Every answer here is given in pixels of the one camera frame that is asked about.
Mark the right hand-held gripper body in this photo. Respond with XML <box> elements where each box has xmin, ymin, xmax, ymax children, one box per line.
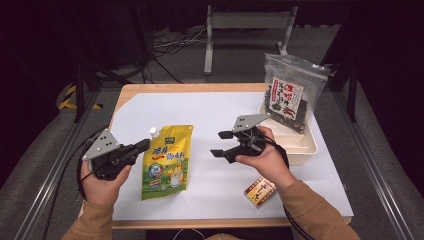
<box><xmin>229</xmin><ymin>112</ymin><xmax>272</xmax><ymax>165</ymax></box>

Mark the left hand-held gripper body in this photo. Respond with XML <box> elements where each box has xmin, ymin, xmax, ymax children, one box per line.
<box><xmin>81</xmin><ymin>128</ymin><xmax>140</xmax><ymax>182</ymax></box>

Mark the yellow green spout pouch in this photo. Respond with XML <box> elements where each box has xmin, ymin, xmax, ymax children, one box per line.
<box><xmin>140</xmin><ymin>124</ymin><xmax>195</xmax><ymax>202</ymax></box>

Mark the yellow red small box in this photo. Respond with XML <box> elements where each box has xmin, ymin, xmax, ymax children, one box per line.
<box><xmin>243</xmin><ymin>176</ymin><xmax>278</xmax><ymax>210</ymax></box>

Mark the cream plastic bin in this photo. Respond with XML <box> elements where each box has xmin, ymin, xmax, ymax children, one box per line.
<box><xmin>257</xmin><ymin>104</ymin><xmax>319</xmax><ymax>166</ymax></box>

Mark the clear bag of dried seaweed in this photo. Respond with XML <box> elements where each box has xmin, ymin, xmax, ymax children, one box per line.
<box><xmin>262</xmin><ymin>52</ymin><xmax>332</xmax><ymax>135</ymax></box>

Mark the person's right hand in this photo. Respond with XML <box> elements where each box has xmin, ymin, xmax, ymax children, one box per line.
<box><xmin>234</xmin><ymin>125</ymin><xmax>298</xmax><ymax>191</ymax></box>

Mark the person's left hand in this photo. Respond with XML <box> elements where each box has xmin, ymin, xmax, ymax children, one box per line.
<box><xmin>80</xmin><ymin>161</ymin><xmax>133</xmax><ymax>208</ymax></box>

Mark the white table mat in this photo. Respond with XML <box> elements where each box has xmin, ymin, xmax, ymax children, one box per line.
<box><xmin>111</xmin><ymin>91</ymin><xmax>355</xmax><ymax>222</ymax></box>

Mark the black metal stand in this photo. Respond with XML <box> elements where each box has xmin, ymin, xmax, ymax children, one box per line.
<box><xmin>71</xmin><ymin>6</ymin><xmax>135</xmax><ymax>123</ymax></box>
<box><xmin>327</xmin><ymin>59</ymin><xmax>360</xmax><ymax>123</ymax></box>

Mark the black yellow striped marker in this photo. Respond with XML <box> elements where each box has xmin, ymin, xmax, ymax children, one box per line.
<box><xmin>57</xmin><ymin>84</ymin><xmax>103</xmax><ymax>111</ymax></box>

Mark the grey metal stand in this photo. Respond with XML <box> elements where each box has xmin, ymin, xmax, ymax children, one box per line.
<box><xmin>203</xmin><ymin>4</ymin><xmax>299</xmax><ymax>76</ymax></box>

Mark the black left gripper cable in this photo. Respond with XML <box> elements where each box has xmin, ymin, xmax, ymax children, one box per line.
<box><xmin>41</xmin><ymin>124</ymin><xmax>111</xmax><ymax>240</ymax></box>

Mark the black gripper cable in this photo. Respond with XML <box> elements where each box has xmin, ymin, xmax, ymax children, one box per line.
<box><xmin>265</xmin><ymin>134</ymin><xmax>316</xmax><ymax>240</ymax></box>
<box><xmin>41</xmin><ymin>124</ymin><xmax>111</xmax><ymax>240</ymax></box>

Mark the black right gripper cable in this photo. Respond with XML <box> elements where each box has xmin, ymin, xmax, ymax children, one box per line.
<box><xmin>265</xmin><ymin>134</ymin><xmax>316</xmax><ymax>240</ymax></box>

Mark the aluminium rail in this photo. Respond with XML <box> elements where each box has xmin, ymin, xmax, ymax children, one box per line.
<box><xmin>14</xmin><ymin>89</ymin><xmax>101</xmax><ymax>240</ymax></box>
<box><xmin>332</xmin><ymin>91</ymin><xmax>415</xmax><ymax>240</ymax></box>

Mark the bundle of floor cables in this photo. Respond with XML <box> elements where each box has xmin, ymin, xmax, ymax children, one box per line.
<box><xmin>151</xmin><ymin>25</ymin><xmax>210</xmax><ymax>85</ymax></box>

